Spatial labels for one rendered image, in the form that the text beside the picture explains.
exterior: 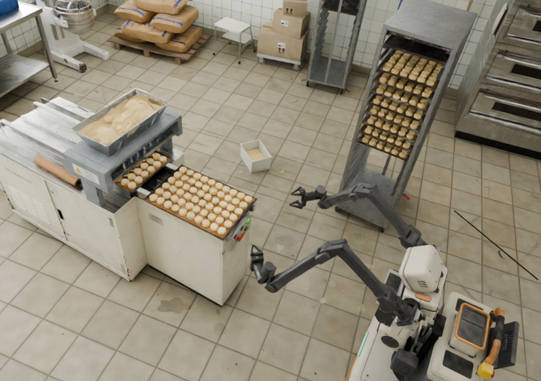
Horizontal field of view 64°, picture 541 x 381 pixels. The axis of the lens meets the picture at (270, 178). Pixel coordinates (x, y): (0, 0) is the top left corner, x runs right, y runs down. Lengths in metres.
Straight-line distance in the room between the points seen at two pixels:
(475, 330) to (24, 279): 3.08
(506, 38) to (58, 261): 4.45
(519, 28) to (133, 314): 4.22
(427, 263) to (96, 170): 1.86
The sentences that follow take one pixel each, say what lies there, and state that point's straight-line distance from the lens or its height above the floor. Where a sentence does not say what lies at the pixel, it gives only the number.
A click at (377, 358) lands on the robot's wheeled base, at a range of 3.04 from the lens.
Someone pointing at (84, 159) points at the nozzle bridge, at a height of 1.18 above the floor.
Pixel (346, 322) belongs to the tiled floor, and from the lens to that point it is 3.43.
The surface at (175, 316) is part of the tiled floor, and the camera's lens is 3.36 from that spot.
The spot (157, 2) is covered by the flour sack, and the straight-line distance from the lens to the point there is 6.15.
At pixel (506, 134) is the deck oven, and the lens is 5.47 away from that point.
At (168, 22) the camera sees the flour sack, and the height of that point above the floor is 0.52.
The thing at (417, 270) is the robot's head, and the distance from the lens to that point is 2.23.
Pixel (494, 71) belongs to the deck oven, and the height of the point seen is 0.92.
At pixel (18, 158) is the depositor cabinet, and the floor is 0.84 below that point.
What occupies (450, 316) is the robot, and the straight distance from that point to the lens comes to 2.70.
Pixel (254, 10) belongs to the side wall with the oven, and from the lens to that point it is 6.40.
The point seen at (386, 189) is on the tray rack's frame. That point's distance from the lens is 4.23.
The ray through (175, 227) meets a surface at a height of 0.73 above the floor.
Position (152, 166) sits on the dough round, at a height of 0.90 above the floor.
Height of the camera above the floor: 2.92
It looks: 43 degrees down
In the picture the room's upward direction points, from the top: 6 degrees clockwise
